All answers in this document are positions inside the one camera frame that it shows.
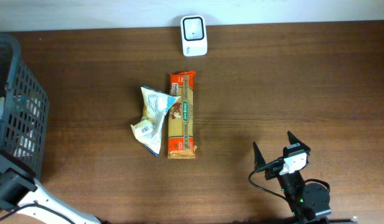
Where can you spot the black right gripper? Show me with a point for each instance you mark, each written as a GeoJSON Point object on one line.
{"type": "Point", "coordinates": [273, 171]}

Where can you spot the orange spaghetti packet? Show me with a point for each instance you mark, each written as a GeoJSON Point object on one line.
{"type": "Point", "coordinates": [181, 117]}

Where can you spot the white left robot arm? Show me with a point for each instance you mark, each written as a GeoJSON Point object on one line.
{"type": "Point", "coordinates": [21, 192]}

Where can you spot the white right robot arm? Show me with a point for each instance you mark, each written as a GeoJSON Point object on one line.
{"type": "Point", "coordinates": [308, 199]}

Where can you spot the white barcode scanner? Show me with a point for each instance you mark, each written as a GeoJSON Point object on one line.
{"type": "Point", "coordinates": [194, 36]}

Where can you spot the items inside basket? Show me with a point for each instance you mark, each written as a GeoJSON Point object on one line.
{"type": "Point", "coordinates": [22, 126]}

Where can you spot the grey plastic mesh basket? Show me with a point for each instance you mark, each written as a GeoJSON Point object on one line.
{"type": "Point", "coordinates": [17, 79]}

